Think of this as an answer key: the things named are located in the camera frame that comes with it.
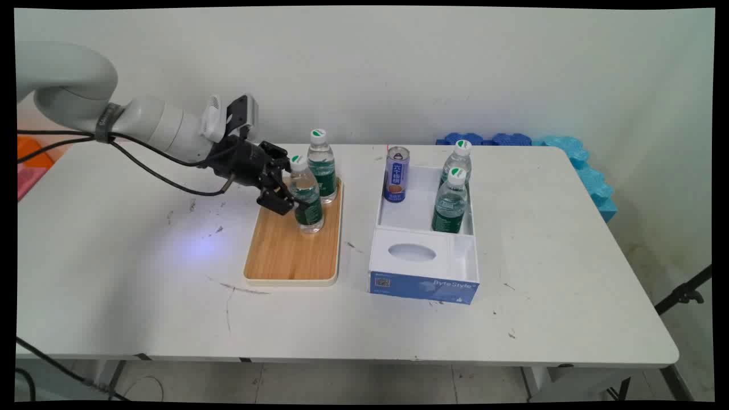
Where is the grey table leg frame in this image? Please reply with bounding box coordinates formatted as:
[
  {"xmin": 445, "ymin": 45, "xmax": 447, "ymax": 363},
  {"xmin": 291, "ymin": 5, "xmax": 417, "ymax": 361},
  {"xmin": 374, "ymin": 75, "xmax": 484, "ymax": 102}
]
[
  {"xmin": 91, "ymin": 353, "xmax": 153, "ymax": 399},
  {"xmin": 519, "ymin": 364, "xmax": 694, "ymax": 403}
]

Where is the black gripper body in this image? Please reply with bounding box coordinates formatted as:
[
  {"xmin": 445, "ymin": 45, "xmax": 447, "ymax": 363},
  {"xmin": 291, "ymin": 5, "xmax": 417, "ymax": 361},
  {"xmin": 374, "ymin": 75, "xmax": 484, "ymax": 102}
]
[{"xmin": 206, "ymin": 136, "xmax": 269, "ymax": 190}]

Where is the white vented camera bracket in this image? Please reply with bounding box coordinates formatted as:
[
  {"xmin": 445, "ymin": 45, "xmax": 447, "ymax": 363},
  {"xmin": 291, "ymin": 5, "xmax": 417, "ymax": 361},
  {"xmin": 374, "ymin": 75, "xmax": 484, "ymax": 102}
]
[{"xmin": 199, "ymin": 95, "xmax": 228, "ymax": 144}]

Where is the light blue foam mat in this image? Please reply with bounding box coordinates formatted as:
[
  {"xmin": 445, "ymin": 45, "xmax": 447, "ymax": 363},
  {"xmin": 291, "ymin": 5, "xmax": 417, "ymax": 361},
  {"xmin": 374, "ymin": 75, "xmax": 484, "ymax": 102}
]
[{"xmin": 532, "ymin": 135, "xmax": 619, "ymax": 223}]

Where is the wooden tray with cream rim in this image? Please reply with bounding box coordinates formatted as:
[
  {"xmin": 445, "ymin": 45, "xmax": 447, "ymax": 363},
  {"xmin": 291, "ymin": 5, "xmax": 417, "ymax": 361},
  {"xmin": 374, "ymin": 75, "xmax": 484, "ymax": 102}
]
[{"xmin": 243, "ymin": 177, "xmax": 344, "ymax": 287}]

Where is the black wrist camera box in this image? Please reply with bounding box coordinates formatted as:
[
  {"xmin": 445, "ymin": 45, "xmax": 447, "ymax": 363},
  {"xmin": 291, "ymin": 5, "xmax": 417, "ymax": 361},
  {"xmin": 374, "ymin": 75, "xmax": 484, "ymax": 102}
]
[{"xmin": 226, "ymin": 95, "xmax": 260, "ymax": 141}]

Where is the purple drink can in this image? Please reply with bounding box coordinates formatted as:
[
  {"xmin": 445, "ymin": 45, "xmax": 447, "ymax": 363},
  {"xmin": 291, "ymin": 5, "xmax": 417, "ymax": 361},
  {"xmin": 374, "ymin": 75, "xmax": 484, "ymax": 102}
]
[{"xmin": 383, "ymin": 146, "xmax": 411, "ymax": 204}]

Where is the black floor cable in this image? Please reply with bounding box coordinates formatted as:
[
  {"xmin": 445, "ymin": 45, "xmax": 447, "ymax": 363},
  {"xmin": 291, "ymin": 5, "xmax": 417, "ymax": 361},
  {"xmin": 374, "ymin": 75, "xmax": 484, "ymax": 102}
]
[
  {"xmin": 16, "ymin": 337, "xmax": 130, "ymax": 401},
  {"xmin": 16, "ymin": 368, "xmax": 37, "ymax": 401}
]

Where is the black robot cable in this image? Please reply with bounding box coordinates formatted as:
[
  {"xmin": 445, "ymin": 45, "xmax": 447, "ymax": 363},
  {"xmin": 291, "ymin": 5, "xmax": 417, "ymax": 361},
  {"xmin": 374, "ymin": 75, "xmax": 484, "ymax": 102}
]
[
  {"xmin": 16, "ymin": 137, "xmax": 236, "ymax": 197},
  {"xmin": 16, "ymin": 130, "xmax": 212, "ymax": 168}
]

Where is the black tripod stand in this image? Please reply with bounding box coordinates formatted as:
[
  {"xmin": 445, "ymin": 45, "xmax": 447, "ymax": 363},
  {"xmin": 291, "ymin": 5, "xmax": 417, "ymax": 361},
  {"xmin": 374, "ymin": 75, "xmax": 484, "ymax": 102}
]
[{"xmin": 653, "ymin": 264, "xmax": 713, "ymax": 316}]

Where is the clear green-label water bottle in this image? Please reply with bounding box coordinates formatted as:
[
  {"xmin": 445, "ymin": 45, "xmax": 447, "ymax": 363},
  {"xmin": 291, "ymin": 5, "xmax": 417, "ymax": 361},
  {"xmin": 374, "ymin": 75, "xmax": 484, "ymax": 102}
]
[
  {"xmin": 286, "ymin": 155, "xmax": 325, "ymax": 235},
  {"xmin": 307, "ymin": 129, "xmax": 338, "ymax": 204},
  {"xmin": 431, "ymin": 167, "xmax": 469, "ymax": 235},
  {"xmin": 440, "ymin": 140, "xmax": 473, "ymax": 188}
]

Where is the black cable strap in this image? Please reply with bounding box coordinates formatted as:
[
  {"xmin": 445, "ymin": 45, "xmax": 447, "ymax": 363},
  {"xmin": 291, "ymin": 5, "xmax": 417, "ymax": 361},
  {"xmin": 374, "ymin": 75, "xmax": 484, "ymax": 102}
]
[{"xmin": 95, "ymin": 102, "xmax": 122, "ymax": 144}]

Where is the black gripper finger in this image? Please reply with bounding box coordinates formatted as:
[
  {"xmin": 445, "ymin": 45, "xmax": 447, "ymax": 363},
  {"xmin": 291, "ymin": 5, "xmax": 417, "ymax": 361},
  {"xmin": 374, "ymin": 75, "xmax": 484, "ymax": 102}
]
[
  {"xmin": 260, "ymin": 142, "xmax": 292, "ymax": 178},
  {"xmin": 256, "ymin": 174, "xmax": 297, "ymax": 216}
]

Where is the pink plastic bin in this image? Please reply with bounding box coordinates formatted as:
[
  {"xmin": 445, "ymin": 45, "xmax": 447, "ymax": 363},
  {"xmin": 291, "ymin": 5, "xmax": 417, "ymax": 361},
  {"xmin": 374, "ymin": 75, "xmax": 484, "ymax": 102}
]
[{"xmin": 17, "ymin": 164, "xmax": 50, "ymax": 202}]

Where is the white organizer box blue label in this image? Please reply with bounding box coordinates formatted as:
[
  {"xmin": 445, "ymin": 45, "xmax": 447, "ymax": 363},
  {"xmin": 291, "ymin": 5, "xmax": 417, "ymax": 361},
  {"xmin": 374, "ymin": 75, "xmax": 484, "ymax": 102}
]
[{"xmin": 368, "ymin": 164, "xmax": 480, "ymax": 306}]

